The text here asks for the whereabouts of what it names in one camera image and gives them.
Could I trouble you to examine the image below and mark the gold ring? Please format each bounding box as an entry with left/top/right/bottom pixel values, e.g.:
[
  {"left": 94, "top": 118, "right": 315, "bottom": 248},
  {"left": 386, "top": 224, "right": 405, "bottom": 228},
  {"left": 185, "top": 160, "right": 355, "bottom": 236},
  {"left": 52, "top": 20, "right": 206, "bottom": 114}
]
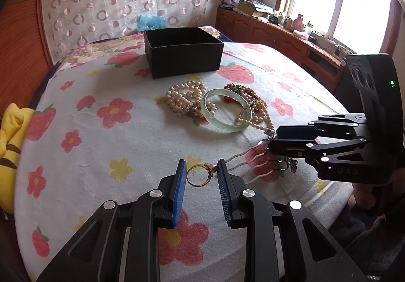
[{"left": 185, "top": 163, "right": 218, "bottom": 188}]

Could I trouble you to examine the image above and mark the green jade bangle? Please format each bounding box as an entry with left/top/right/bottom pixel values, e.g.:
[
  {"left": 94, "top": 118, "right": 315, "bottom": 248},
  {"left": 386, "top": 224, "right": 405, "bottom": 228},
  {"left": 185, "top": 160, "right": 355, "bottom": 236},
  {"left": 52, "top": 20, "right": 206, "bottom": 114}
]
[{"left": 200, "top": 89, "right": 253, "bottom": 133}]

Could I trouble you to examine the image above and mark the right hand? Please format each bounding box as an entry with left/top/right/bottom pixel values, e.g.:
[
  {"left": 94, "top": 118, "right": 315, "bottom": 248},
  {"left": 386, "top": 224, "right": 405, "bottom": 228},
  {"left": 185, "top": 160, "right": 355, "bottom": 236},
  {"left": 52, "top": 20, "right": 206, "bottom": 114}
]
[{"left": 352, "top": 183, "right": 384, "bottom": 210}]

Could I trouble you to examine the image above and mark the wooden side cabinet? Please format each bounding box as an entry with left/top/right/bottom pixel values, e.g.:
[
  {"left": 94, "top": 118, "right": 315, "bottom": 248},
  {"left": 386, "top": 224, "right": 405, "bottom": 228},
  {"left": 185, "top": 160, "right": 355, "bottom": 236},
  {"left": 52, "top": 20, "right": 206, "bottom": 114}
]
[{"left": 215, "top": 8, "right": 349, "bottom": 92}]

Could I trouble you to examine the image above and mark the floral bed sheet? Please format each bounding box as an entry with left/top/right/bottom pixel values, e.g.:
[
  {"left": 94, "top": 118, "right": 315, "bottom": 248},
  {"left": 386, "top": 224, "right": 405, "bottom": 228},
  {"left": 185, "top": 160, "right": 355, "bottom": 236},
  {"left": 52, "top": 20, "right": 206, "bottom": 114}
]
[{"left": 14, "top": 43, "right": 352, "bottom": 279}]

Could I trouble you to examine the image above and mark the black jewelry box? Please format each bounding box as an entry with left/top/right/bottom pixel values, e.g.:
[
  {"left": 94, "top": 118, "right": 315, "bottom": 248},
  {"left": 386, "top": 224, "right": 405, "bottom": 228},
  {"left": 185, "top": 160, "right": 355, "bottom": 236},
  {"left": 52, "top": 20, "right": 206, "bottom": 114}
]
[{"left": 144, "top": 28, "right": 224, "bottom": 79}]

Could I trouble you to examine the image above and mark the floral quilt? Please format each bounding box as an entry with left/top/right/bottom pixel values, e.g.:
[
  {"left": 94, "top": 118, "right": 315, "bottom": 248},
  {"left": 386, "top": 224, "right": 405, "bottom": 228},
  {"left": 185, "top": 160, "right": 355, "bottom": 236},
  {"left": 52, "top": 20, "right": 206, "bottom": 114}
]
[{"left": 62, "top": 25, "right": 222, "bottom": 55}]

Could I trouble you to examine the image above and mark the metal hair comb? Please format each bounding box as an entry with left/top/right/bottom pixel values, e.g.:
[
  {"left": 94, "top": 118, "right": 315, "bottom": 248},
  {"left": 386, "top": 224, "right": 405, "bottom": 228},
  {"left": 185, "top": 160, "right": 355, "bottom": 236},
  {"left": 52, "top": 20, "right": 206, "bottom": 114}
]
[{"left": 225, "top": 140, "right": 298, "bottom": 185}]

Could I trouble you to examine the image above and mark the white pearl necklace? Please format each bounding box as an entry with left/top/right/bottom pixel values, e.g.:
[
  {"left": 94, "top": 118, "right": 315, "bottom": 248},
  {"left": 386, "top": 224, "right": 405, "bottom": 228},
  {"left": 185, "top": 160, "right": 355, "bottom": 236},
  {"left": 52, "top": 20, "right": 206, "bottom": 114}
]
[{"left": 165, "top": 80, "right": 276, "bottom": 137}]

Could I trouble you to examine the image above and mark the pink bottle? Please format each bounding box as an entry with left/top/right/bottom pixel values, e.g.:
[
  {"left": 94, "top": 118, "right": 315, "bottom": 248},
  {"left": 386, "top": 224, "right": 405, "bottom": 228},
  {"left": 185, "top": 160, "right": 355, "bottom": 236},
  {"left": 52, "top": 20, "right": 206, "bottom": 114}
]
[{"left": 290, "top": 14, "right": 305, "bottom": 32}]

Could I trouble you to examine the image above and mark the yellow plush toy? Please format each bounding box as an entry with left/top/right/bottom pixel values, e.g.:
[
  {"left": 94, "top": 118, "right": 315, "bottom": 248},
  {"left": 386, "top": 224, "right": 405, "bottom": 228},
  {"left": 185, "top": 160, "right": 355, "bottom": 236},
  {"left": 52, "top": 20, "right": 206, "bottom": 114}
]
[{"left": 1, "top": 103, "right": 34, "bottom": 214}]

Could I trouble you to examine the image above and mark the wooden wardrobe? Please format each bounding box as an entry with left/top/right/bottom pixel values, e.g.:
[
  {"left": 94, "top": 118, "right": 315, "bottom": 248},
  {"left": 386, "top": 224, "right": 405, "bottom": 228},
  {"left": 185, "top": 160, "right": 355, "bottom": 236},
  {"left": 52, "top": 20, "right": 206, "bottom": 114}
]
[{"left": 1, "top": 0, "right": 53, "bottom": 113}]

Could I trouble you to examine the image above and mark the stack of books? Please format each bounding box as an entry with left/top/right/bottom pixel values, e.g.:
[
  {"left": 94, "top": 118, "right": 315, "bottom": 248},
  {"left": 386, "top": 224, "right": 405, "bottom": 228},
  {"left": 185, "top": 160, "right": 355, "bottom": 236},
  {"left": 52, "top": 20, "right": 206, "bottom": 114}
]
[{"left": 219, "top": 0, "right": 274, "bottom": 17}]

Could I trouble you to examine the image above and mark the blue bag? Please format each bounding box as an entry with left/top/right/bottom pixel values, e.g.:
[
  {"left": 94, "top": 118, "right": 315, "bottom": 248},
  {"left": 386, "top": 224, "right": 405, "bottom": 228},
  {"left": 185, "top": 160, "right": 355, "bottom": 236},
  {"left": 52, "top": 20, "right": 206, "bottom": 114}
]
[{"left": 137, "top": 15, "right": 166, "bottom": 32}]

